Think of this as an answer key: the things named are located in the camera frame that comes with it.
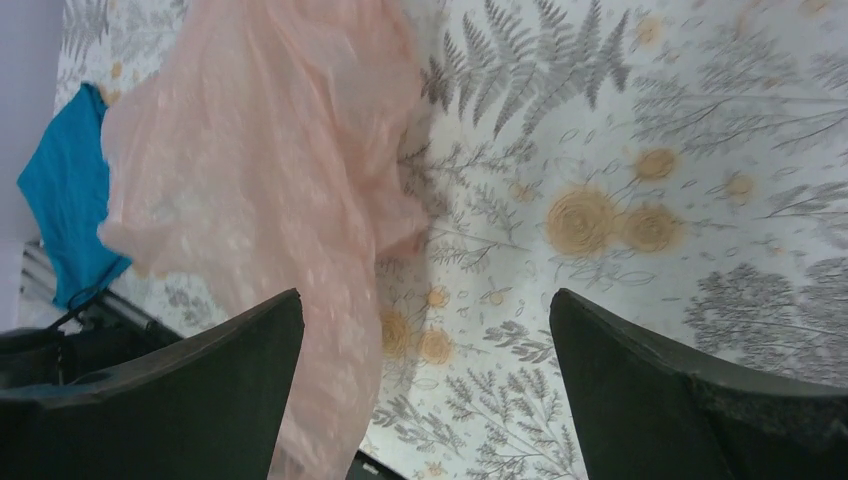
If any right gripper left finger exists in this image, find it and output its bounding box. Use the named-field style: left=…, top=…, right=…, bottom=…
left=0, top=288, right=306, bottom=480

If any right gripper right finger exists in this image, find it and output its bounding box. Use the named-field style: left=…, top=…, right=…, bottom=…
left=549, top=289, right=847, bottom=479

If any pink plastic trash bag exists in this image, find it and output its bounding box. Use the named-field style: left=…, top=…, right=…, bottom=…
left=98, top=1, right=428, bottom=479

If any bright blue cloth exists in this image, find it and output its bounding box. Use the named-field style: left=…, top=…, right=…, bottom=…
left=17, top=83, right=131, bottom=310

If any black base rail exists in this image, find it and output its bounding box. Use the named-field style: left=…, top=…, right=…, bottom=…
left=0, top=291, right=405, bottom=480

